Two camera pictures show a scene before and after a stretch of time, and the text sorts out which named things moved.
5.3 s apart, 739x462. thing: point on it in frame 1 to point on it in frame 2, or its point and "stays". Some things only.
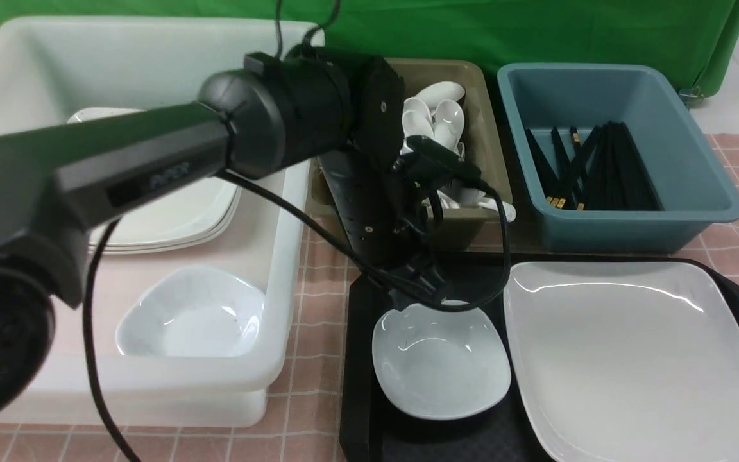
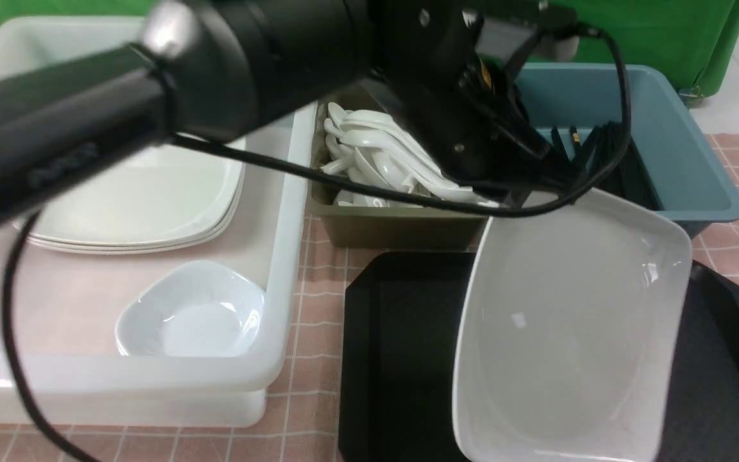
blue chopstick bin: x=692 y=188 stays
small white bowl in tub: x=192 y=311 stays
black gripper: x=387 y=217 to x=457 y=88
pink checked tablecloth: x=306 y=420 stays
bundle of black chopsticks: x=611 y=174 stays
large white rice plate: x=639 y=362 to x=568 y=328
